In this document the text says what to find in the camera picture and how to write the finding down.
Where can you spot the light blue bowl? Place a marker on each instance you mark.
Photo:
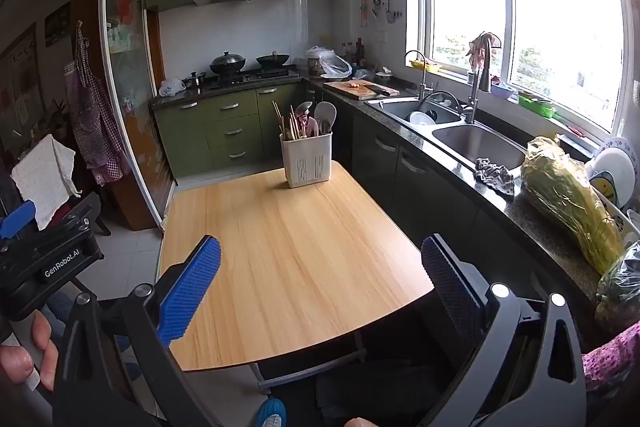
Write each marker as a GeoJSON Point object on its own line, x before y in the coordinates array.
{"type": "Point", "coordinates": [502, 89]}

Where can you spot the white utensil holder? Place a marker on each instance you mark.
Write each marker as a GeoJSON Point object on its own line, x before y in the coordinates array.
{"type": "Point", "coordinates": [306, 159]}

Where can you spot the person's left hand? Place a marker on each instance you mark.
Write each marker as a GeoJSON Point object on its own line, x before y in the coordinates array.
{"type": "Point", "coordinates": [42, 337]}

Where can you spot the green lower cabinets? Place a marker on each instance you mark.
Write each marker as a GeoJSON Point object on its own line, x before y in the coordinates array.
{"type": "Point", "coordinates": [225, 127]}

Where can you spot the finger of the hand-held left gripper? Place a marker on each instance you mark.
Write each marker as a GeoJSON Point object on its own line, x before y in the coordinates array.
{"type": "Point", "coordinates": [17, 218]}

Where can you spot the small black pot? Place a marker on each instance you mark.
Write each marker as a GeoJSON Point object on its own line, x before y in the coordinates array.
{"type": "Point", "coordinates": [194, 81]}

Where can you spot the grey spoon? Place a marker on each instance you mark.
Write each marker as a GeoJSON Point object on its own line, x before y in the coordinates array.
{"type": "Point", "coordinates": [303, 109]}

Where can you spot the person's right forearm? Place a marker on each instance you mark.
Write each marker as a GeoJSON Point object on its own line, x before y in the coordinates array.
{"type": "Point", "coordinates": [615, 352]}

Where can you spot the white towel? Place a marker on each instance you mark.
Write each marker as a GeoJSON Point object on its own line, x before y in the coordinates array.
{"type": "Point", "coordinates": [42, 179]}

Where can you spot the yellow basket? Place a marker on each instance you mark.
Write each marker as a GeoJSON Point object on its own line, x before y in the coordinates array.
{"type": "Point", "coordinates": [425, 65]}

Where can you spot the checkered apron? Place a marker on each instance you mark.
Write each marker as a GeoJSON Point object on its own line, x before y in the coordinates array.
{"type": "Point", "coordinates": [92, 117]}

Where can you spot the steel double sink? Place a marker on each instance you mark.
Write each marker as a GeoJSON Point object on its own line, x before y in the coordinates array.
{"type": "Point", "coordinates": [480, 147]}

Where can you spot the window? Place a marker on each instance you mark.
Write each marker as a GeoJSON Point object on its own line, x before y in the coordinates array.
{"type": "Point", "coordinates": [550, 7]}

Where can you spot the white dish rack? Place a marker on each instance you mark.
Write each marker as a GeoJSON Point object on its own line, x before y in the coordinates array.
{"type": "Point", "coordinates": [625, 222]}

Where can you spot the tall steel faucet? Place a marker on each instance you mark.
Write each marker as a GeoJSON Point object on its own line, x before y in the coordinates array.
{"type": "Point", "coordinates": [484, 79]}

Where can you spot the pink spatula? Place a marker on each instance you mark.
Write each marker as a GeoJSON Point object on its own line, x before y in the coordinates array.
{"type": "Point", "coordinates": [307, 127]}

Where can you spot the smiley face bowl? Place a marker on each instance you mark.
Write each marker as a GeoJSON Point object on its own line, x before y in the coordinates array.
{"type": "Point", "coordinates": [605, 187]}

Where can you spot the white bowl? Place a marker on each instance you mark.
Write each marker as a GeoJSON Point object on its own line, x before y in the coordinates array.
{"type": "Point", "coordinates": [422, 118]}

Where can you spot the green basket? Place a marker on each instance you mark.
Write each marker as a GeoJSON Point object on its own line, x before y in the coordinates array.
{"type": "Point", "coordinates": [537, 104]}

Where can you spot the row of condiment bottles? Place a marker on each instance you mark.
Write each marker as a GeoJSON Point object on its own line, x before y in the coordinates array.
{"type": "Point", "coordinates": [356, 53]}

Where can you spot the person's dark trouser legs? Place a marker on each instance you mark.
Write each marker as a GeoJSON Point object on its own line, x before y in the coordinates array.
{"type": "Point", "coordinates": [395, 392]}

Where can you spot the yellow bag of vegetables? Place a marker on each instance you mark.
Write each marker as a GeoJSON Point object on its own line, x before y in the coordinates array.
{"type": "Point", "coordinates": [565, 202]}

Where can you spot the glass sliding door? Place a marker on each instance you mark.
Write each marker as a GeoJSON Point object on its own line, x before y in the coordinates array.
{"type": "Point", "coordinates": [130, 82]}

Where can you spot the wooden cutting board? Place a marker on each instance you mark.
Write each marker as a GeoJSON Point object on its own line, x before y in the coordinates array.
{"type": "Point", "coordinates": [352, 89]}

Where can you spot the white plate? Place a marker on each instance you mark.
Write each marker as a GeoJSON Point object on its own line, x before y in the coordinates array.
{"type": "Point", "coordinates": [615, 164]}

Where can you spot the hanging kitchen utensils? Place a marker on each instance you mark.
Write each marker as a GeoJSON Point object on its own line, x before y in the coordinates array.
{"type": "Point", "coordinates": [385, 4]}

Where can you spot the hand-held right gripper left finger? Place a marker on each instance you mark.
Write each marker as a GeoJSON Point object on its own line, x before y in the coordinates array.
{"type": "Point", "coordinates": [192, 292]}

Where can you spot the dark sink cabinets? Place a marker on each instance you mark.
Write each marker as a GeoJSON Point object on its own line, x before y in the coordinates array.
{"type": "Point", "coordinates": [425, 187]}

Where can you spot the pink cloth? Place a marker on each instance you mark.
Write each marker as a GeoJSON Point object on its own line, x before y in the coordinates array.
{"type": "Point", "coordinates": [482, 46]}

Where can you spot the blue shoe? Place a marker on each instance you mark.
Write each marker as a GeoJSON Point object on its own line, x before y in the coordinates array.
{"type": "Point", "coordinates": [271, 412]}

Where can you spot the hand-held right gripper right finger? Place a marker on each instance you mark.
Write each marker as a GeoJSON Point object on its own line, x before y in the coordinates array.
{"type": "Point", "coordinates": [450, 289]}

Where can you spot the beige rice paddle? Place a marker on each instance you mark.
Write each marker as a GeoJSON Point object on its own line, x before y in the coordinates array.
{"type": "Point", "coordinates": [325, 113]}

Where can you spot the small steel faucet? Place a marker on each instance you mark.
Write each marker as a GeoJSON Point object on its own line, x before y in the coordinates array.
{"type": "Point", "coordinates": [424, 79]}

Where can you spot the black wok with lid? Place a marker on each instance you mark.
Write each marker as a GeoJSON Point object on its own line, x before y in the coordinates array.
{"type": "Point", "coordinates": [227, 63]}

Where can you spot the kitchen knife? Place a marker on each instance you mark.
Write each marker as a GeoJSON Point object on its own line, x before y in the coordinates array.
{"type": "Point", "coordinates": [385, 91]}

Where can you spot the bundle of wooden chopsticks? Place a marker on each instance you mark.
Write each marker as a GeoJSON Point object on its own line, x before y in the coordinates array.
{"type": "Point", "coordinates": [287, 124]}

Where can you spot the clear bag of green vegetables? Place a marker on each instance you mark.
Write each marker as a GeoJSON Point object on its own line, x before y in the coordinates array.
{"type": "Point", "coordinates": [620, 287]}

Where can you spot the jar in clear plastic bag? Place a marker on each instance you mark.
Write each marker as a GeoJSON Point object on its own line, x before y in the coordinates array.
{"type": "Point", "coordinates": [322, 62]}

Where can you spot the white plastic bag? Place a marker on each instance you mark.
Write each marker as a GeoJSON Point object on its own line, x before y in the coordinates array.
{"type": "Point", "coordinates": [172, 87]}

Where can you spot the grey dishcloth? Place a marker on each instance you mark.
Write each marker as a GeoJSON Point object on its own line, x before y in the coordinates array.
{"type": "Point", "coordinates": [495, 177]}

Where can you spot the black gas stove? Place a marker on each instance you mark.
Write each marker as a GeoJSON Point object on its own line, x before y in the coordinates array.
{"type": "Point", "coordinates": [250, 78]}

